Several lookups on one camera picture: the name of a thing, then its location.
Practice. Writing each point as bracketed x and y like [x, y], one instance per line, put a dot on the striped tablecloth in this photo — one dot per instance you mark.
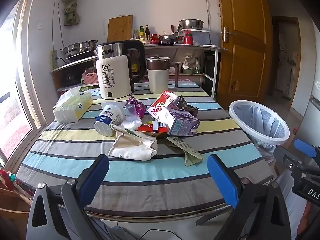
[150, 180]

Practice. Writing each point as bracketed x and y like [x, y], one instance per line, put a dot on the yellow oil bottle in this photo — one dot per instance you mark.
[135, 66]

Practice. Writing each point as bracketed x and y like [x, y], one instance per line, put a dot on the pink plastic basket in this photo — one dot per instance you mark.
[90, 79]

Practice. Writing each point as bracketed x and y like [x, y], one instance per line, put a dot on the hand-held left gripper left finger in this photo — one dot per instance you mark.
[95, 177]

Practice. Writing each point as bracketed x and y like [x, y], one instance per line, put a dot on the purple drink carton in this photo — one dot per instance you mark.
[180, 125]

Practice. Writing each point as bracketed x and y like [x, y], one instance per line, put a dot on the dark sauce bottle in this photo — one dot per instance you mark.
[147, 33]

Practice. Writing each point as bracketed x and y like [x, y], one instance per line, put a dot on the black appliance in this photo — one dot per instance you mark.
[211, 75]

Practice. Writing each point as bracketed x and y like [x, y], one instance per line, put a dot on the cream electric kettle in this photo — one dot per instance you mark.
[113, 75]

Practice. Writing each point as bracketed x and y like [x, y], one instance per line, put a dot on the white wall switch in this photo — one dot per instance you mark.
[40, 26]

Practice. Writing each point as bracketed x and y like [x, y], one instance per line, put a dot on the small clear bottle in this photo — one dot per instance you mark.
[136, 35]

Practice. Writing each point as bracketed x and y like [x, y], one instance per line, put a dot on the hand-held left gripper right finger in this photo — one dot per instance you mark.
[222, 180]

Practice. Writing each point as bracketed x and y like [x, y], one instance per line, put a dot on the white window frame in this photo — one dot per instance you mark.
[27, 92]

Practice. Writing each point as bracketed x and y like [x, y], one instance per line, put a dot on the red plastic toy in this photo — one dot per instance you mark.
[5, 177]

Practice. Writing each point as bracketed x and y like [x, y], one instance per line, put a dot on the cream brown lidded mug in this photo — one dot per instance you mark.
[158, 80]

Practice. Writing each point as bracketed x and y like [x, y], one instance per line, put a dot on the white trash bin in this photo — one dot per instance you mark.
[260, 145]

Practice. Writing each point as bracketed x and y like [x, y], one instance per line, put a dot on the steel pan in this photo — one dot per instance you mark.
[171, 39]

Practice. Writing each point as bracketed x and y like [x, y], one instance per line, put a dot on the white kitchen shelf rack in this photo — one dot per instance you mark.
[180, 46]

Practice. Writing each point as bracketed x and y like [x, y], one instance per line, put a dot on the purple snack wrapper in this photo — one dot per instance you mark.
[137, 105]

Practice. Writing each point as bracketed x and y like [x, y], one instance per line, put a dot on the green sauce bottle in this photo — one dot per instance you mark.
[142, 33]

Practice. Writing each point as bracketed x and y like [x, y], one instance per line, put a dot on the grey bin liner bag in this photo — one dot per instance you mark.
[265, 120]

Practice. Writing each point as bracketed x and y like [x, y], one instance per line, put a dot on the plastic food bags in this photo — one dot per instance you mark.
[190, 63]

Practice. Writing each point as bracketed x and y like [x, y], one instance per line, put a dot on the white plastic bottle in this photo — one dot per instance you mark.
[110, 117]

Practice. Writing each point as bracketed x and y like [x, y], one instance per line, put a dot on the red thermos jug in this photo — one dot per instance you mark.
[188, 39]

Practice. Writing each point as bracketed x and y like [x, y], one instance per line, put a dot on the red drink carton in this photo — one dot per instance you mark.
[160, 105]

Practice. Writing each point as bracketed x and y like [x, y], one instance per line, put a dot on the white power strip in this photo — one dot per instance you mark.
[54, 60]

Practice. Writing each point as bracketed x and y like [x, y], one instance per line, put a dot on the green hanging cloth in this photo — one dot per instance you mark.
[71, 15]

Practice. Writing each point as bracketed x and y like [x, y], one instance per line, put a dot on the green paper wrapper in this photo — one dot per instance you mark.
[191, 157]

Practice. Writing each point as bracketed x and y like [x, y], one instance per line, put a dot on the cream bag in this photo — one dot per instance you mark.
[132, 145]

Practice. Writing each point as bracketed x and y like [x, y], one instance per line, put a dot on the brown snack wrapper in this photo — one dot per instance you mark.
[186, 107]

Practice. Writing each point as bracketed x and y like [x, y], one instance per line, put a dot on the wooden cutting board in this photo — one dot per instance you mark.
[120, 28]

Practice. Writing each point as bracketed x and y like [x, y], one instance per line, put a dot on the wooden door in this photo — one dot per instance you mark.
[245, 67]

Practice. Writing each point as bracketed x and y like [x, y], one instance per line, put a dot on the yellow white tissue pack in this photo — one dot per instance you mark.
[70, 105]

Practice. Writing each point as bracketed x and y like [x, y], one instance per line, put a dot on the white plastic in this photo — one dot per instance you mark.
[131, 123]

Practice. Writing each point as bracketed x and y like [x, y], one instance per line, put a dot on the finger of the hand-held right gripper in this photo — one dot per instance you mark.
[287, 158]
[305, 148]

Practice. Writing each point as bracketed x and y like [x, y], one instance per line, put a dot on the red snack wrapper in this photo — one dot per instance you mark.
[146, 128]

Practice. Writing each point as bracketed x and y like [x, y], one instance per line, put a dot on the steel bowl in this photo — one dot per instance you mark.
[191, 24]

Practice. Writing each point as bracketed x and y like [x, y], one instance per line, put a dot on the red lidded jar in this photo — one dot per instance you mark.
[154, 40]

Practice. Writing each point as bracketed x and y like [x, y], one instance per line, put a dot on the translucent plastic container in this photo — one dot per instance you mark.
[200, 38]

